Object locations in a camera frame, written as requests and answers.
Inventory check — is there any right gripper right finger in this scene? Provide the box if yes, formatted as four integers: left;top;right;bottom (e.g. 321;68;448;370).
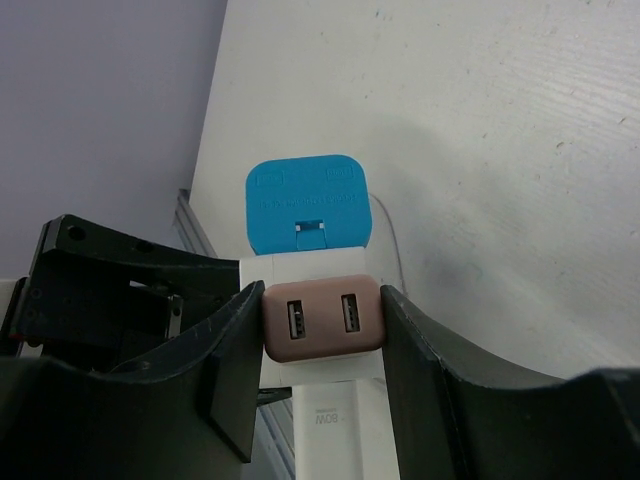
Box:
381;285;639;479

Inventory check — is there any white cube power socket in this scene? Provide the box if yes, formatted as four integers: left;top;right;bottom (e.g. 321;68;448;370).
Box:
240;247;384;388

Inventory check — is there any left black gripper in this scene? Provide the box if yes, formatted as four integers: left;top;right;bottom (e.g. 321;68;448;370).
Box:
1;214;239;372

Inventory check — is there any blue plug adapter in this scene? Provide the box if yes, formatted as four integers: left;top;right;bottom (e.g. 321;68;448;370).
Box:
245;154;373;255

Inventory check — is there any white power brick charger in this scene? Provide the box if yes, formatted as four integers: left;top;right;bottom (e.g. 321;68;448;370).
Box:
292;379;400;480

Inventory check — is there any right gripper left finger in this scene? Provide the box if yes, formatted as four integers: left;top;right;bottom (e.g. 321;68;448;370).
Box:
1;282;264;479

